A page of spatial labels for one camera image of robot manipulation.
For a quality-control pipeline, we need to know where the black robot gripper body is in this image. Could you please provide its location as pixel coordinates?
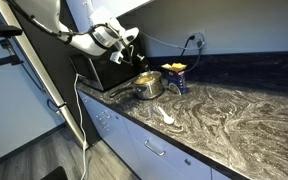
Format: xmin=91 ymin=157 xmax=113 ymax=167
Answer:
xmin=120 ymin=43 xmax=149 ymax=69

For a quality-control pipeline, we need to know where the white plastic spoon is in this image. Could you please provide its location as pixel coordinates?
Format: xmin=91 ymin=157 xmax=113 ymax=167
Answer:
xmin=158 ymin=106 xmax=174 ymax=125

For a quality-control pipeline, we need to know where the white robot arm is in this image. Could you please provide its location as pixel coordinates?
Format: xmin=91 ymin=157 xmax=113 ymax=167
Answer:
xmin=6 ymin=0 xmax=139 ymax=65

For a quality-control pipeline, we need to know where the black steel microwave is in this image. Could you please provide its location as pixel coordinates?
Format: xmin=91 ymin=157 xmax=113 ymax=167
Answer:
xmin=70 ymin=38 xmax=143 ymax=92

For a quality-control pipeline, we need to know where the blue pasta box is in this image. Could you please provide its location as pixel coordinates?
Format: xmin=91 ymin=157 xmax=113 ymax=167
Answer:
xmin=162 ymin=63 xmax=187 ymax=95

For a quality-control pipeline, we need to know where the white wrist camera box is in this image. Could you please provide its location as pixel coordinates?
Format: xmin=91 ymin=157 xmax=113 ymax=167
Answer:
xmin=110 ymin=51 xmax=123 ymax=64

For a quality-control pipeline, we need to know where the grey microwave cable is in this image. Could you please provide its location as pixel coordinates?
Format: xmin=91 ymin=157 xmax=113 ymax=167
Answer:
xmin=138 ymin=30 xmax=198 ymax=52

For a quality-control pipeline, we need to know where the steel saucepan with black handle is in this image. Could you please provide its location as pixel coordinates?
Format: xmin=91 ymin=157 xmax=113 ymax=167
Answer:
xmin=109 ymin=71 xmax=164 ymax=100

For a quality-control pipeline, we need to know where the white hanging cable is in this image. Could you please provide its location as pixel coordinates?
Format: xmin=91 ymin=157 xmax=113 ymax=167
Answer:
xmin=73 ymin=73 xmax=89 ymax=180

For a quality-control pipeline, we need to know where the black power cable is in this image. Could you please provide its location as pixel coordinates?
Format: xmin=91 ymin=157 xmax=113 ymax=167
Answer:
xmin=179 ymin=34 xmax=204 ymax=74

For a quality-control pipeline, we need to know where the white wall outlet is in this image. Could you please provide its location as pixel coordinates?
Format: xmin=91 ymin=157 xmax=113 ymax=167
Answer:
xmin=189 ymin=31 xmax=206 ymax=49

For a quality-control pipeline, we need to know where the silver drawer handle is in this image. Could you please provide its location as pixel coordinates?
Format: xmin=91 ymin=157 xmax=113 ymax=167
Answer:
xmin=144 ymin=140 xmax=166 ymax=156

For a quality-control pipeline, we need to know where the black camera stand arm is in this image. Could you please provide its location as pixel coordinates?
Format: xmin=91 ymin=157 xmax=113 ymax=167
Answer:
xmin=0 ymin=25 xmax=22 ymax=37

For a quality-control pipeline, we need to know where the steel refrigerator handle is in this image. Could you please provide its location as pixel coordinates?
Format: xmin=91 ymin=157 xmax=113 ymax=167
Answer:
xmin=0 ymin=0 xmax=89 ymax=149

